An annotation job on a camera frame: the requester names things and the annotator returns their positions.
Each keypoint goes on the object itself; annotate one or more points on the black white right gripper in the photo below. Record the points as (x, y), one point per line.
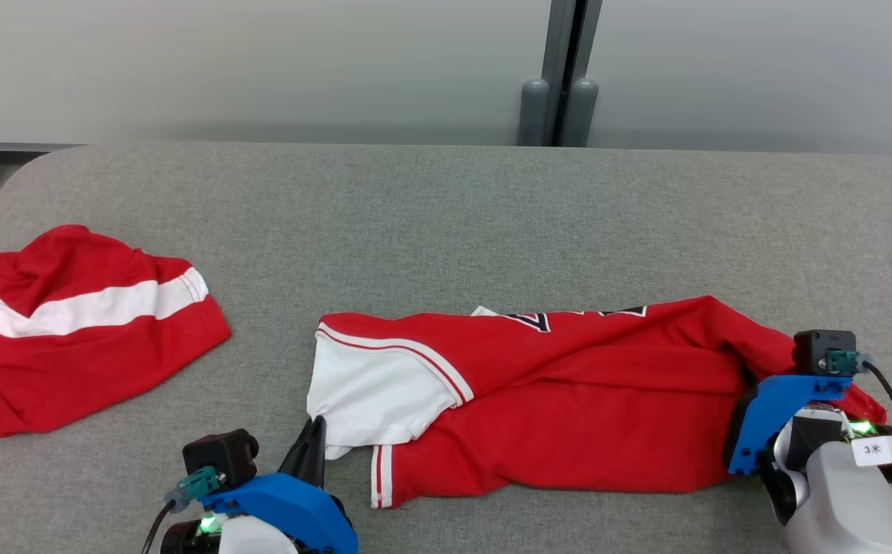
(815, 438)

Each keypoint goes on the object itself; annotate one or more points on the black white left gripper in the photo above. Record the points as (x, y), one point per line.
(188, 538)

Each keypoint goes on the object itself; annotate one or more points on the red basketball jersey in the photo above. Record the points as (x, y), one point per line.
(569, 415)

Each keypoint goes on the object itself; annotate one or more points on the red shorts with white stripe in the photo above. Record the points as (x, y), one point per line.
(68, 362)

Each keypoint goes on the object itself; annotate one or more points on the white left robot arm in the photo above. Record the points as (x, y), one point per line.
(257, 538)

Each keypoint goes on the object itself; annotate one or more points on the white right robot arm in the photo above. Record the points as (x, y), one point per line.
(850, 508)

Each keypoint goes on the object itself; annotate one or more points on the blue right camera mount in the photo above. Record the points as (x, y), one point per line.
(769, 408)

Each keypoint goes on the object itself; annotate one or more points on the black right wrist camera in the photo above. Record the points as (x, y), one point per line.
(819, 350)

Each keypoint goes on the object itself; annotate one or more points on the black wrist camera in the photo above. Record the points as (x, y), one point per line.
(218, 458)
(819, 350)

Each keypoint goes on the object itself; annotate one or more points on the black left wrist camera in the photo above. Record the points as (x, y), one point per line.
(218, 458)

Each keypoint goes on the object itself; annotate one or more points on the grey partition post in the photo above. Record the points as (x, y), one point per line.
(561, 69)

